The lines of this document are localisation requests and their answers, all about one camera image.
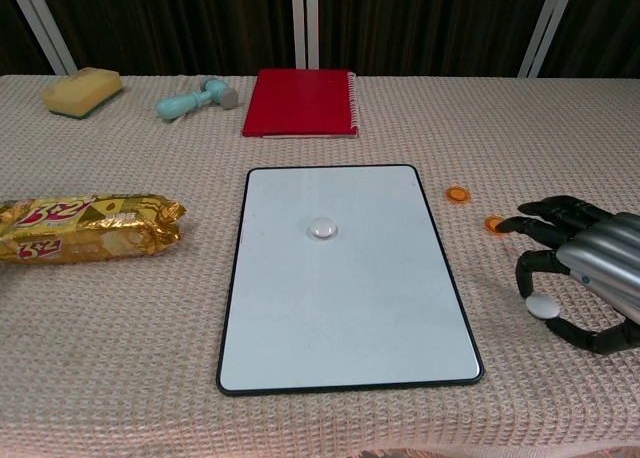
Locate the white board with black rim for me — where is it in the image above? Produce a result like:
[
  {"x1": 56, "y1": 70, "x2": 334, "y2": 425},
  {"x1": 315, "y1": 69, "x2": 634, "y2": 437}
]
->
[{"x1": 216, "y1": 164, "x2": 485, "y2": 397}]

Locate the white aluminium frame post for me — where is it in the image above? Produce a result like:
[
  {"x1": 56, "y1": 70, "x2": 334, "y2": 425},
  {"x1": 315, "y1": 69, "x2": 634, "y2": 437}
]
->
[
  {"x1": 4, "y1": 0, "x2": 79, "y2": 76},
  {"x1": 291, "y1": 0, "x2": 321, "y2": 70},
  {"x1": 517, "y1": 0, "x2": 579, "y2": 78}
]

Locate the white round magnet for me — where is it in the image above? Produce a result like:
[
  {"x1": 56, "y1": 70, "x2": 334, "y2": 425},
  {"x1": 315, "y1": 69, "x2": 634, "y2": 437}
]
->
[
  {"x1": 525, "y1": 294, "x2": 561, "y2": 320},
  {"x1": 305, "y1": 216, "x2": 340, "y2": 241}
]

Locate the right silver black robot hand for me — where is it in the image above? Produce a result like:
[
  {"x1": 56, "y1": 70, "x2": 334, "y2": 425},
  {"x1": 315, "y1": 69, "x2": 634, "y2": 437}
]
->
[{"x1": 496, "y1": 195, "x2": 640, "y2": 355}]

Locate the beige waffle tablecloth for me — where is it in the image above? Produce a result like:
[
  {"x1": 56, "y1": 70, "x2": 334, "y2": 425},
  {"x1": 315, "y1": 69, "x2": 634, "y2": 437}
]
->
[{"x1": 0, "y1": 72, "x2": 640, "y2": 458}]

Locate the light blue toy hammer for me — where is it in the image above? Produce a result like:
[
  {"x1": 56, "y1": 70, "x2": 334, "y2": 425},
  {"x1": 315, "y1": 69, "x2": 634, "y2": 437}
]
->
[{"x1": 155, "y1": 75, "x2": 240, "y2": 123}]

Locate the red spiral notebook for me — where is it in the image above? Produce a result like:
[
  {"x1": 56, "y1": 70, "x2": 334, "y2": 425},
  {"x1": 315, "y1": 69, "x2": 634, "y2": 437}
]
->
[{"x1": 241, "y1": 68, "x2": 361, "y2": 140}]

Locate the black pleated curtain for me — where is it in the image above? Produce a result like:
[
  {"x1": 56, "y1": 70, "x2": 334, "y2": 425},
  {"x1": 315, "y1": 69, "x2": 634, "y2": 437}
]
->
[
  {"x1": 542, "y1": 0, "x2": 640, "y2": 79},
  {"x1": 0, "y1": 0, "x2": 54, "y2": 77},
  {"x1": 317, "y1": 0, "x2": 554, "y2": 78},
  {"x1": 27, "y1": 0, "x2": 296, "y2": 77}
]

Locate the yellow sponge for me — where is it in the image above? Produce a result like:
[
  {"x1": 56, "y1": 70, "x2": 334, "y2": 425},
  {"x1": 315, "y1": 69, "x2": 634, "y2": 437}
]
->
[{"x1": 40, "y1": 66, "x2": 124, "y2": 119}]

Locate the gold foil snack packet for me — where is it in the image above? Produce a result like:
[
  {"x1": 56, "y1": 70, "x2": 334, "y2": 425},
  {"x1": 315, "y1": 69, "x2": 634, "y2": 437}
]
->
[{"x1": 0, "y1": 192, "x2": 187, "y2": 267}]

